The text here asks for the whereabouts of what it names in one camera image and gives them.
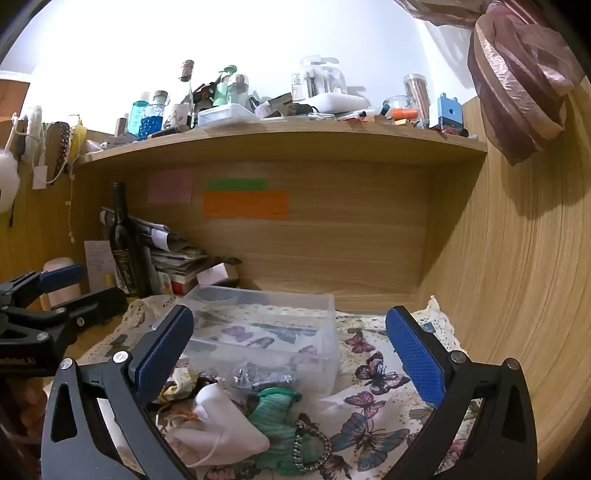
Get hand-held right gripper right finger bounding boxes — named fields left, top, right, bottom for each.
left=385, top=305, right=539, bottom=480

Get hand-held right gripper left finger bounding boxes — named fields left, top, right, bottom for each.
left=41, top=305, right=199, bottom=480

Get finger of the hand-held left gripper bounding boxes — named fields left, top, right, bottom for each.
left=0, top=264, right=86, bottom=309
left=44, top=286, right=129, bottom=334

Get white drawstring pouch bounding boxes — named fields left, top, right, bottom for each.
left=164, top=383, right=271, bottom=468

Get clear plastic container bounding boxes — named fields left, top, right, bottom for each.
left=178, top=285, right=340, bottom=398

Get green knitted scrunchie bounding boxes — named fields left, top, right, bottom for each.
left=247, top=388, right=331, bottom=477

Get pale pink cup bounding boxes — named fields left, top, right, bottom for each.
left=41, top=257, right=85, bottom=311

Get floral patterned fabric piece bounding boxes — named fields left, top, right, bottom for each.
left=159, top=368, right=218, bottom=407

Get white handwritten paper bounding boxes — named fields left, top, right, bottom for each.
left=84, top=240, right=116, bottom=294

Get dark wine bottle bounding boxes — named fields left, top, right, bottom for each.
left=110, top=182, right=149, bottom=298

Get butterfly printed lace cloth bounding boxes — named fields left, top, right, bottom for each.
left=78, top=295, right=485, bottom=480

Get stack of magazines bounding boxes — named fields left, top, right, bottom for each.
left=100, top=207, right=209, bottom=296

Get small pink box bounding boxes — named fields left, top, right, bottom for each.
left=198, top=262, right=241, bottom=288

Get clear packet of dark beads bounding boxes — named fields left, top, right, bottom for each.
left=228, top=362, right=296, bottom=393

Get black braided band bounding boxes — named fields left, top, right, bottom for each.
left=46, top=121, right=75, bottom=186

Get pink sticky note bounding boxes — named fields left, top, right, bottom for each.
left=147, top=169, right=194, bottom=204

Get orange sticky note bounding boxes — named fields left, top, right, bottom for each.
left=202, top=191, right=291, bottom=220

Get green sticky note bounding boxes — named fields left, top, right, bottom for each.
left=206, top=178, right=268, bottom=191

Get blue liquid glass bottle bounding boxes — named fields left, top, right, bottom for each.
left=137, top=90, right=170, bottom=140

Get tall clear corked bottle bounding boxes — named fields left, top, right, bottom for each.
left=178, top=59, right=197, bottom=131

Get flat clear lidded box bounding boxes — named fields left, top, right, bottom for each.
left=197, top=103, right=262, bottom=128

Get wooden shelf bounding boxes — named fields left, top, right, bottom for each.
left=74, top=115, right=489, bottom=163

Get green pump bottle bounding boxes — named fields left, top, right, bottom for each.
left=213, top=65, right=237, bottom=107

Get blue box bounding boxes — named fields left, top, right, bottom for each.
left=436, top=92, right=465, bottom=131

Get white flat box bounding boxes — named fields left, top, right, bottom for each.
left=307, top=94, right=371, bottom=114

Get clear jar of sticks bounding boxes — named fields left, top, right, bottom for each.
left=403, top=74, right=433, bottom=112

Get clear cotton swab organizer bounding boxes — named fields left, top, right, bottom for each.
left=291, top=56, right=350, bottom=100

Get purple hanging cloth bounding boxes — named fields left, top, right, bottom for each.
left=467, top=4, right=576, bottom=167

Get mauve curtain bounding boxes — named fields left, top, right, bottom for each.
left=396, top=0, right=491, bottom=29

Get black beaded bracelet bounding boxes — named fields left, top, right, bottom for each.
left=292, top=419, right=332, bottom=472

